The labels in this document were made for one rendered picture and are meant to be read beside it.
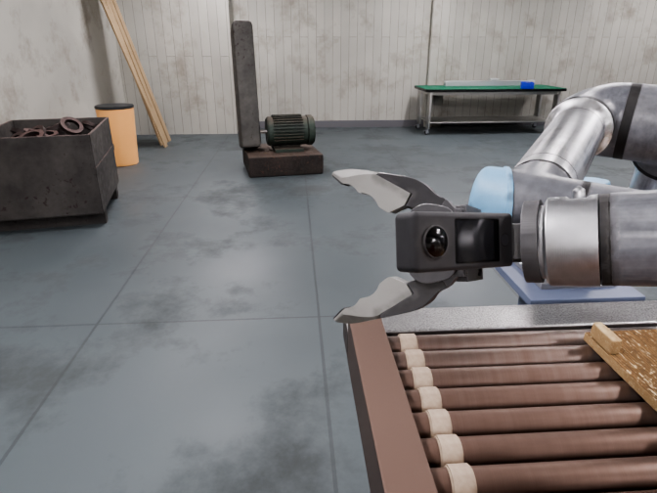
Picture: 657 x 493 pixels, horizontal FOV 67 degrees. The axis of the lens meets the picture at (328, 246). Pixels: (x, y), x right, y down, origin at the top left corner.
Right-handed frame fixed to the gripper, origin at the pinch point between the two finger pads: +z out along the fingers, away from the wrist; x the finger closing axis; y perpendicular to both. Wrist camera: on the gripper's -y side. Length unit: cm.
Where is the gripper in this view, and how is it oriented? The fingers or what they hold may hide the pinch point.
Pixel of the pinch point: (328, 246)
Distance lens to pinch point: 50.8
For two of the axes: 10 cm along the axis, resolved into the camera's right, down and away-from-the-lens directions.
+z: -8.7, 0.2, 5.0
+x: -0.1, -10.0, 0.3
